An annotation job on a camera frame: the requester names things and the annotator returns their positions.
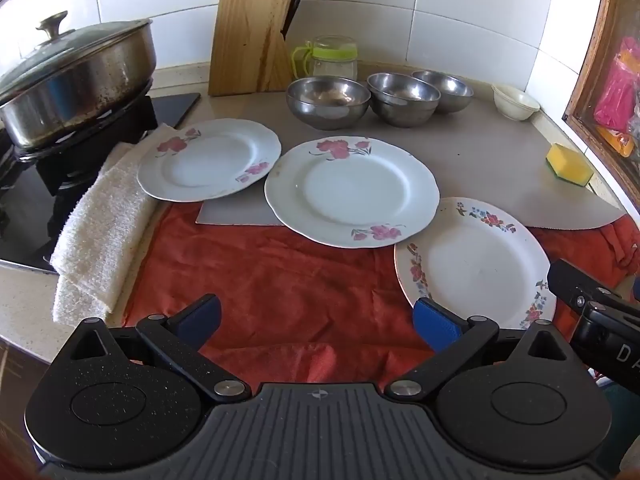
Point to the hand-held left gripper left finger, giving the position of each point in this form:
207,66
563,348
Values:
200,317

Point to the black pan support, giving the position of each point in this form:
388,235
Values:
125,115

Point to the large pink flower plate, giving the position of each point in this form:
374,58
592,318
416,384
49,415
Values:
350,195

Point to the black glass cooktop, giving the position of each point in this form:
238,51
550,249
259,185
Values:
25,220

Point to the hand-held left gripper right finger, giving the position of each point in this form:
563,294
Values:
435,322

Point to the glass pan lid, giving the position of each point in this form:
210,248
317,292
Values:
65,47

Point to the small pink flower plate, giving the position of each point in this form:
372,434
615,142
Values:
200,160

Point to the wooden knife block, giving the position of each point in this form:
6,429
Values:
245,45

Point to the black slim knife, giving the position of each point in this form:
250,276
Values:
292,10

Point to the glass jar with green lid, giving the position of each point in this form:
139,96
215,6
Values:
332,62

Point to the white towel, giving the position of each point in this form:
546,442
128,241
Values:
100,220

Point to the colourful flower rim plate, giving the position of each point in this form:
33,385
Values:
475,260

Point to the wooden window frame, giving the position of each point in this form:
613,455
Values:
590,85

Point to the yellow green sponge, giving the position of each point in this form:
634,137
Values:
570,162

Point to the grey counter mat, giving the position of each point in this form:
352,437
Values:
490,160

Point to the steel frying pan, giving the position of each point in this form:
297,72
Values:
75,90

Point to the small white bowl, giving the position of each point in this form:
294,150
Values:
515,105

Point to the large steel bowl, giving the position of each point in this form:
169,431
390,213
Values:
325,95

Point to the red cloth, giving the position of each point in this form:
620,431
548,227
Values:
280,285

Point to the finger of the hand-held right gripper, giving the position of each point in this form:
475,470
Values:
575,280

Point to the pink bag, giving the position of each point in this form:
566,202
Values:
617,95

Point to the orange packet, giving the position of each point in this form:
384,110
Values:
617,142

